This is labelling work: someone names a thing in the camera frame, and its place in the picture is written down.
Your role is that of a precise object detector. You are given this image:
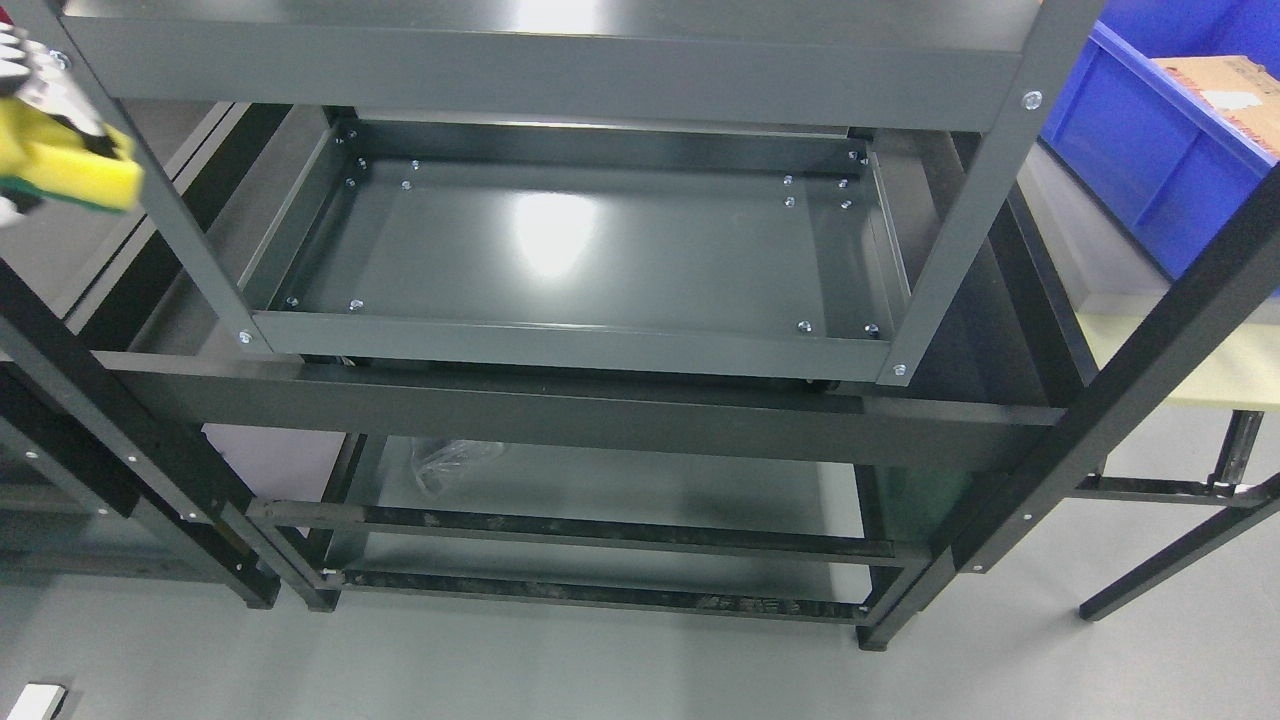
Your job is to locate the blue plastic bin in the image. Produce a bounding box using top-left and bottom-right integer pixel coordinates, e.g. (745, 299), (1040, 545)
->
(1041, 1), (1279, 279)

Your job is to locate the green yellow sponge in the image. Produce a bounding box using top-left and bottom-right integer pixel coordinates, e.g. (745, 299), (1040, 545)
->
(1, 97), (145, 213)

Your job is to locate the clear plastic bag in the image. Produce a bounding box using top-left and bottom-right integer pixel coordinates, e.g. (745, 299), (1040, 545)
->
(410, 437), (507, 496)

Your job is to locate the grey metal shelving unit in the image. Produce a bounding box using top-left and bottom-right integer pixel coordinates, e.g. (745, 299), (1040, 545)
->
(3, 1), (1277, 651)

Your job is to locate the cardboard box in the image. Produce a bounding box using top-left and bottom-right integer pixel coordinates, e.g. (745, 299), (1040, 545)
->
(1153, 55), (1279, 158)

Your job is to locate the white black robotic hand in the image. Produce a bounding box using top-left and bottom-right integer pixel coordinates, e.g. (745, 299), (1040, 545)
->
(0, 26), (116, 231)

